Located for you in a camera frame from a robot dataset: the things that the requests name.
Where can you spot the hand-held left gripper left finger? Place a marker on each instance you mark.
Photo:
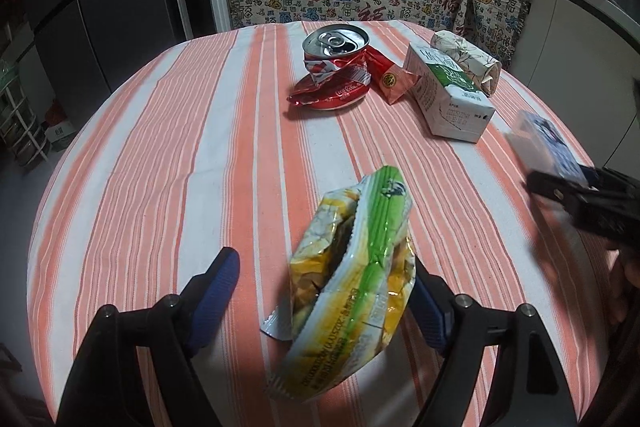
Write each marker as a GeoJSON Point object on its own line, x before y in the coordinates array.
{"type": "Point", "coordinates": [215, 297]}

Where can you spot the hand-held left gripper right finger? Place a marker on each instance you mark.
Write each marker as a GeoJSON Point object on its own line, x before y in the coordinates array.
{"type": "Point", "coordinates": [427, 312]}

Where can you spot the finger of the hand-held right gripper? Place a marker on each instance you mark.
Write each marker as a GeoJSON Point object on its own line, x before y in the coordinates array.
{"type": "Point", "coordinates": [550, 184]}

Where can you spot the yellow green snack packet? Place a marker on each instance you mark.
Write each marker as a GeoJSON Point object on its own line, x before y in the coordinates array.
{"type": "Point", "coordinates": [350, 267]}

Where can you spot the person's right hand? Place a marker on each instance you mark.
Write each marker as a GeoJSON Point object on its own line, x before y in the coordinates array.
{"type": "Point", "coordinates": [622, 282]}

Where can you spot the green white milk carton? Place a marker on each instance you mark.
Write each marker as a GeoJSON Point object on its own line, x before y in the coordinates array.
{"type": "Point", "coordinates": [450, 102]}

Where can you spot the orange striped tablecloth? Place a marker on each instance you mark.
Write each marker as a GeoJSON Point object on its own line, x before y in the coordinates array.
{"type": "Point", "coordinates": [175, 167]}

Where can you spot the beige lower cabinets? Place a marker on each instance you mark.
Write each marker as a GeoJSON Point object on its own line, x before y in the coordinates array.
{"type": "Point", "coordinates": [565, 37]}

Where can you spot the floral paper box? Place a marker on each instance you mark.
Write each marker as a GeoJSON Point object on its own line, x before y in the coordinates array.
{"type": "Point", "coordinates": [465, 49]}

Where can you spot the dark red triangular packet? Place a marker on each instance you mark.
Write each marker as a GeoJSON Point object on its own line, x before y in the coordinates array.
{"type": "Point", "coordinates": [392, 79]}

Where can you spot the cardboard box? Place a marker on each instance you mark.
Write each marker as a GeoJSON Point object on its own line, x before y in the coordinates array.
{"type": "Point", "coordinates": [60, 134]}

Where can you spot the crushed red can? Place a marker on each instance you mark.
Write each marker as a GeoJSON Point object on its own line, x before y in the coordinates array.
{"type": "Point", "coordinates": [335, 44]}

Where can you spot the white tiered rack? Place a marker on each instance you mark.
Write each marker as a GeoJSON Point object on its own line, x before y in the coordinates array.
{"type": "Point", "coordinates": [20, 117]}

